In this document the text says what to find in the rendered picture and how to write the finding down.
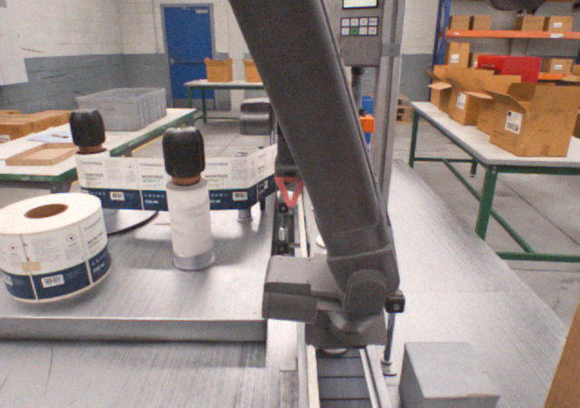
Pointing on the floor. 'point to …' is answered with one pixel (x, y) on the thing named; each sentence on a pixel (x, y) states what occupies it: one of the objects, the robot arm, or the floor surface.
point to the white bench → (18, 179)
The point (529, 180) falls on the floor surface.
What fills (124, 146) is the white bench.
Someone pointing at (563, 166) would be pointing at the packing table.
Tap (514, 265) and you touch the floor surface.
